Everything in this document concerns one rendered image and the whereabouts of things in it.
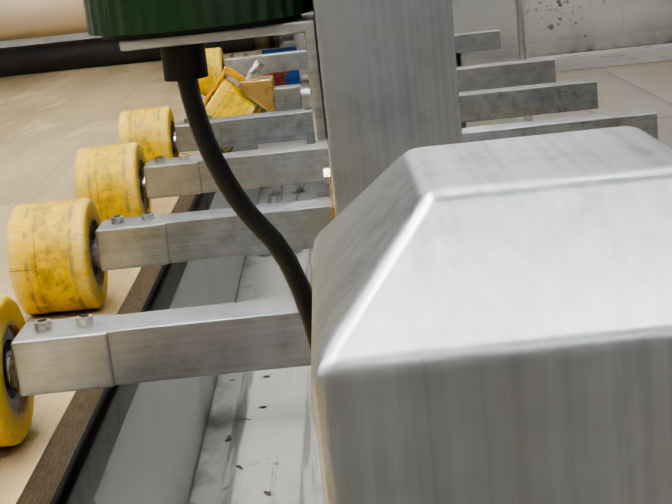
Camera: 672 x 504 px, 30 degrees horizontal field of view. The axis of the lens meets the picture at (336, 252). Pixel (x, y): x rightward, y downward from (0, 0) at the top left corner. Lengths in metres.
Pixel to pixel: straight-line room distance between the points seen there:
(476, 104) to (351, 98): 1.06
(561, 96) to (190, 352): 0.82
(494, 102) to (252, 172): 0.36
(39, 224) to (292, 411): 0.62
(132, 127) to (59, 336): 0.74
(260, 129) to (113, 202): 0.30
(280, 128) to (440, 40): 1.06
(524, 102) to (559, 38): 8.03
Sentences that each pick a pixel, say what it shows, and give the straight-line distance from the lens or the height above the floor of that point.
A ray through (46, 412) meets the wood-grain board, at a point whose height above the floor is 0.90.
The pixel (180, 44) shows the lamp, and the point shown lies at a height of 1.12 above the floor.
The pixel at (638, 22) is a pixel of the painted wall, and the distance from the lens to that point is 9.53.
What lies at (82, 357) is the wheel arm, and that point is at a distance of 0.66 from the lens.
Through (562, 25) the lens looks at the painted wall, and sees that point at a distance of 9.41.
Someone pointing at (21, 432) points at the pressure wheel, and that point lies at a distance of 0.69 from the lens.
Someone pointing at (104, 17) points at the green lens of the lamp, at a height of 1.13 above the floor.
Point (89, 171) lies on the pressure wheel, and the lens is 1.13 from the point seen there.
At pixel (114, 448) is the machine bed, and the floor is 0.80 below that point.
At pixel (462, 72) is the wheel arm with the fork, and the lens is 1.63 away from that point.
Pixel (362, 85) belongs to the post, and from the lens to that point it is 0.32.
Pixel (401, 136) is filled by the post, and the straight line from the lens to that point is 0.33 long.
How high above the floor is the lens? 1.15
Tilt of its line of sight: 14 degrees down
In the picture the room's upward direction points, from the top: 6 degrees counter-clockwise
